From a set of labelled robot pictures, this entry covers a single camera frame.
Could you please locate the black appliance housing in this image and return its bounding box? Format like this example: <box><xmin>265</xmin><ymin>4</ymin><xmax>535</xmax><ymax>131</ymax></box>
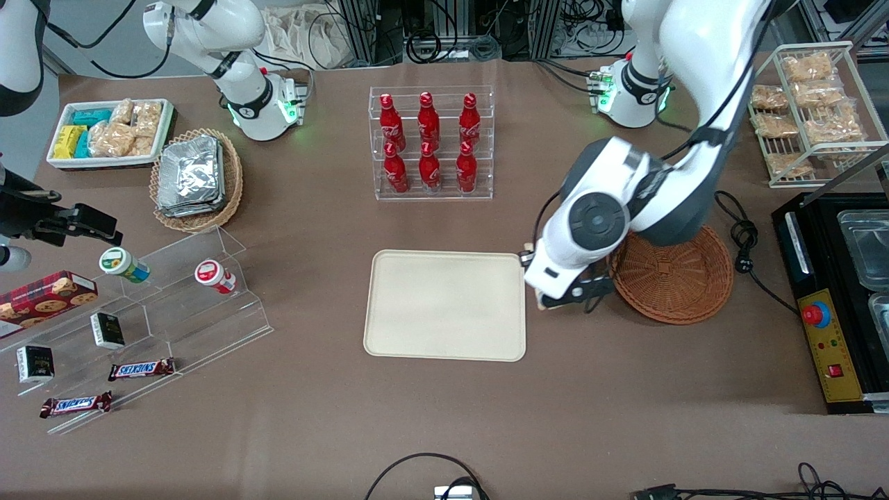
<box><xmin>772</xmin><ymin>190</ymin><xmax>889</xmax><ymax>415</ymax></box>

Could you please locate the beige plastic tray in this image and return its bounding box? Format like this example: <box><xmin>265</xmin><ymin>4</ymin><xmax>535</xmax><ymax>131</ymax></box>
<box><xmin>363</xmin><ymin>250</ymin><xmax>528</xmax><ymax>363</ymax></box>

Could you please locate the yellow control box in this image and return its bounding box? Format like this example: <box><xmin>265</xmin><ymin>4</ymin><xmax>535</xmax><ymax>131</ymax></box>
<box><xmin>797</xmin><ymin>287</ymin><xmax>866</xmax><ymax>404</ymax></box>

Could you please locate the stack of foil trays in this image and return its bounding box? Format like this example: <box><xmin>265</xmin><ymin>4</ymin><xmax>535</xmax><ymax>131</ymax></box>
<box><xmin>156</xmin><ymin>135</ymin><xmax>227</xmax><ymax>218</ymax></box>

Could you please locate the aluminium frame post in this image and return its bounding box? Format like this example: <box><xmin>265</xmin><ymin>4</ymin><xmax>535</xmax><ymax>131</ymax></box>
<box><xmin>336</xmin><ymin>0</ymin><xmax>380</xmax><ymax>65</ymax></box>
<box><xmin>528</xmin><ymin>0</ymin><xmax>564</xmax><ymax>60</ymax></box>

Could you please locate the bagged cracker packet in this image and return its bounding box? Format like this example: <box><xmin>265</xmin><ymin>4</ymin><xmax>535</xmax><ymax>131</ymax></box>
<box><xmin>765</xmin><ymin>152</ymin><xmax>811</xmax><ymax>177</ymax></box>
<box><xmin>791</xmin><ymin>79</ymin><xmax>846</xmax><ymax>109</ymax></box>
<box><xmin>753</xmin><ymin>112</ymin><xmax>801</xmax><ymax>139</ymax></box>
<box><xmin>804</xmin><ymin>104</ymin><xmax>865</xmax><ymax>146</ymax></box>
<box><xmin>749</xmin><ymin>84</ymin><xmax>790</xmax><ymax>113</ymax></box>
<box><xmin>781</xmin><ymin>52</ymin><xmax>835</xmax><ymax>84</ymax></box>

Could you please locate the black looped cable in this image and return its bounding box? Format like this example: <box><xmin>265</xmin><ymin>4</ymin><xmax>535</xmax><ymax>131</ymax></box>
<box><xmin>364</xmin><ymin>452</ymin><xmax>490</xmax><ymax>500</ymax></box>

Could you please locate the red tartan cookie box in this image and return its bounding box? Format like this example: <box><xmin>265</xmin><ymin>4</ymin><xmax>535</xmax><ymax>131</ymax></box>
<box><xmin>0</xmin><ymin>270</ymin><xmax>99</xmax><ymax>340</ymax></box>

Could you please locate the red cola bottle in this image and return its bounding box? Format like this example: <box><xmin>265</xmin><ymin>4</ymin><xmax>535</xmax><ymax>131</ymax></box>
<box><xmin>379</xmin><ymin>94</ymin><xmax>406</xmax><ymax>151</ymax></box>
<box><xmin>419</xmin><ymin>141</ymin><xmax>442</xmax><ymax>194</ymax></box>
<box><xmin>383</xmin><ymin>142</ymin><xmax>409</xmax><ymax>194</ymax></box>
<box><xmin>417</xmin><ymin>92</ymin><xmax>441</xmax><ymax>148</ymax></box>
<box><xmin>458</xmin><ymin>92</ymin><xmax>482</xmax><ymax>147</ymax></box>
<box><xmin>456</xmin><ymin>141</ymin><xmax>479</xmax><ymax>194</ymax></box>

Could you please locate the green lidded cup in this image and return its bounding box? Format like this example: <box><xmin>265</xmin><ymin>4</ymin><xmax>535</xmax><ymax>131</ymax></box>
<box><xmin>99</xmin><ymin>247</ymin><xmax>151</xmax><ymax>285</ymax></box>

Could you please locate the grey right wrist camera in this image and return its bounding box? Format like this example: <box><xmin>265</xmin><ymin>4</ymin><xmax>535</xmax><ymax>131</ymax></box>
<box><xmin>0</xmin><ymin>244</ymin><xmax>33</xmax><ymax>273</ymax></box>

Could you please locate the grey coiled cable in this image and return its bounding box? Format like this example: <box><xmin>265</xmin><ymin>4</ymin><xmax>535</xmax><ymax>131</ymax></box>
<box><xmin>464</xmin><ymin>35</ymin><xmax>502</xmax><ymax>61</ymax></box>

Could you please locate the oval tan wicker basket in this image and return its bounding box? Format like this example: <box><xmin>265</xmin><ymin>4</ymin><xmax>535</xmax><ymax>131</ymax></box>
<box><xmin>149</xmin><ymin>128</ymin><xmax>244</xmax><ymax>233</ymax></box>

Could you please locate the small black box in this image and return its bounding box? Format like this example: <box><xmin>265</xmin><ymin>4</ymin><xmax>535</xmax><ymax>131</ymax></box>
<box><xmin>16</xmin><ymin>344</ymin><xmax>56</xmax><ymax>385</ymax></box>
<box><xmin>90</xmin><ymin>312</ymin><xmax>126</xmax><ymax>351</ymax></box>

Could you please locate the large steel food pan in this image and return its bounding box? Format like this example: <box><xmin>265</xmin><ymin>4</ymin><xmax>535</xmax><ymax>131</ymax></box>
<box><xmin>836</xmin><ymin>208</ymin><xmax>889</xmax><ymax>293</ymax></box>

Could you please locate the red emergency stop button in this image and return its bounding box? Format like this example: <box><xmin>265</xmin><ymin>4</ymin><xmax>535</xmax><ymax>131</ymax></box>
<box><xmin>801</xmin><ymin>301</ymin><xmax>833</xmax><ymax>329</ymax></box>

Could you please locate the black coiled cable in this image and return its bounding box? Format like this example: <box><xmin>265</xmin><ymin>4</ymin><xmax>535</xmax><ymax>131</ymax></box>
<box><xmin>404</xmin><ymin>29</ymin><xmax>443</xmax><ymax>64</ymax></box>

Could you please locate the round brown wicker basket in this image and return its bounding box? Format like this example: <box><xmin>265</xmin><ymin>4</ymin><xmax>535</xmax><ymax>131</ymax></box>
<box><xmin>606</xmin><ymin>224</ymin><xmax>735</xmax><ymax>326</ymax></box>

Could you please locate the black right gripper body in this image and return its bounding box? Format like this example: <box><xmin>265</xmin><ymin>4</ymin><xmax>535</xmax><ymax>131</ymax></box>
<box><xmin>0</xmin><ymin>169</ymin><xmax>78</xmax><ymax>245</ymax></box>

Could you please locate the brown Snickers bar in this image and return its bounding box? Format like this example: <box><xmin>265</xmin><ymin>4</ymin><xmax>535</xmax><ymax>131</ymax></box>
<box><xmin>108</xmin><ymin>357</ymin><xmax>176</xmax><ymax>383</ymax></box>
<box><xmin>39</xmin><ymin>390</ymin><xmax>114</xmax><ymax>419</ymax></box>

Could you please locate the white wire rack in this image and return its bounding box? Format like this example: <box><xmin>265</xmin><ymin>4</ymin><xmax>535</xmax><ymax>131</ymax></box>
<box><xmin>747</xmin><ymin>42</ymin><xmax>889</xmax><ymax>189</ymax></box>

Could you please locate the beige cloth bag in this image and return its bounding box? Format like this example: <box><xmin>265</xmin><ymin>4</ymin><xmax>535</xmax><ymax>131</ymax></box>
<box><xmin>262</xmin><ymin>4</ymin><xmax>356</xmax><ymax>71</ymax></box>

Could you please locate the red lidded cup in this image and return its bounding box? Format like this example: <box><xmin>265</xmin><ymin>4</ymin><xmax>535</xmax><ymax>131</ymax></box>
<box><xmin>194</xmin><ymin>258</ymin><xmax>238</xmax><ymax>295</ymax></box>

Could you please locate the black cable with connector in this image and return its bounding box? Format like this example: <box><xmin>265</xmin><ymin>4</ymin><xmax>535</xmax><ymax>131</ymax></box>
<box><xmin>631</xmin><ymin>461</ymin><xmax>889</xmax><ymax>500</ymax></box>

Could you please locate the yellow snack packet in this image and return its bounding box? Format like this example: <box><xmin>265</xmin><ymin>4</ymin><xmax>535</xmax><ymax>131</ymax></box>
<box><xmin>53</xmin><ymin>125</ymin><xmax>88</xmax><ymax>160</ymax></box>

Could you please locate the white rectangular snack bin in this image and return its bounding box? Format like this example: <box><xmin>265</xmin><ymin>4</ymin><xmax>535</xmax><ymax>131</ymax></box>
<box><xmin>47</xmin><ymin>99</ymin><xmax>175</xmax><ymax>170</ymax></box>

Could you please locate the small steel food pan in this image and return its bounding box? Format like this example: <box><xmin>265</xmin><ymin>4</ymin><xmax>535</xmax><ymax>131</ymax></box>
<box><xmin>867</xmin><ymin>292</ymin><xmax>889</xmax><ymax>398</ymax></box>

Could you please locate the clear acrylic tiered shelf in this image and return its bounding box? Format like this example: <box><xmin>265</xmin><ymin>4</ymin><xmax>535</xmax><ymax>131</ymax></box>
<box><xmin>0</xmin><ymin>225</ymin><xmax>274</xmax><ymax>436</ymax></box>

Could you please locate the clear acrylic bottle rack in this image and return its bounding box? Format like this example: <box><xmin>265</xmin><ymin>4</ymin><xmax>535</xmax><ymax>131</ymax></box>
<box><xmin>369</xmin><ymin>86</ymin><xmax>495</xmax><ymax>202</ymax></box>

